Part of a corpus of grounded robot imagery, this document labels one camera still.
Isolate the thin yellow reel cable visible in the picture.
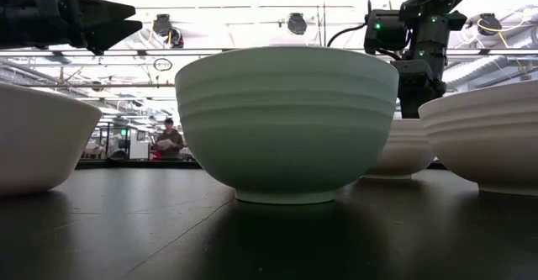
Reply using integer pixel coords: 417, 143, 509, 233
477, 17, 529, 77

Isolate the black ceiling cable reel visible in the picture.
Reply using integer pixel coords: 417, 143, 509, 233
477, 13, 504, 37
287, 12, 309, 37
151, 13, 185, 49

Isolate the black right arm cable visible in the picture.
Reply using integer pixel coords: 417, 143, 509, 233
326, 22, 367, 48

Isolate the mint green bowl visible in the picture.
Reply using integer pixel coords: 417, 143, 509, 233
174, 45, 400, 206

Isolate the person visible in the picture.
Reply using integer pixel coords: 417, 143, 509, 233
151, 118, 185, 161

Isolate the cream bowl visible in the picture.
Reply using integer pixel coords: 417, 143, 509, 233
0, 82, 103, 197

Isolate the horizontal metal ceiling rail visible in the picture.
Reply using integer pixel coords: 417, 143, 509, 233
0, 47, 538, 58

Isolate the large white ribbed bowl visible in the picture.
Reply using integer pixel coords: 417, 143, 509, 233
418, 79, 538, 197

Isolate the white cabinet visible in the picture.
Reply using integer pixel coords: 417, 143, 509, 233
129, 128, 150, 160

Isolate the small white ribbed bowl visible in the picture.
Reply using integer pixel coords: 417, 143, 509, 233
361, 118, 436, 181

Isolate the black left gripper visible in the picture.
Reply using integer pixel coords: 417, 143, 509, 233
0, 0, 144, 56

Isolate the hanging black cable loop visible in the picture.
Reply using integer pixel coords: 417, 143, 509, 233
152, 57, 174, 72

